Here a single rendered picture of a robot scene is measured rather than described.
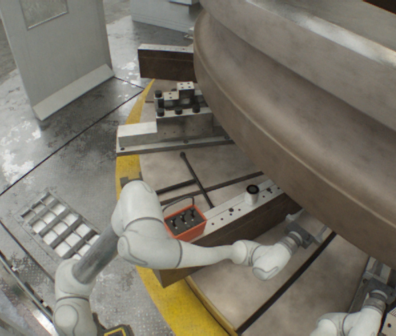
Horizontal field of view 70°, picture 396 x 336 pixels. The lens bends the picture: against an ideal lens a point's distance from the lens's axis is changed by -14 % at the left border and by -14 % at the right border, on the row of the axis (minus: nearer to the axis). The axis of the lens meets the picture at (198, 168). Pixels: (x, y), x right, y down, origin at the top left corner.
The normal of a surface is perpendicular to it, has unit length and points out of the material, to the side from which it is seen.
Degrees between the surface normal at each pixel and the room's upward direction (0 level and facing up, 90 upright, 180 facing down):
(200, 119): 90
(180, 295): 0
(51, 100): 37
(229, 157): 0
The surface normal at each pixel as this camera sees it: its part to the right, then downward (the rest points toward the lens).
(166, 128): 0.16, 0.71
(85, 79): 0.49, -0.30
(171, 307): 0.00, -0.70
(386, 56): -0.53, -0.16
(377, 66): -0.75, 0.47
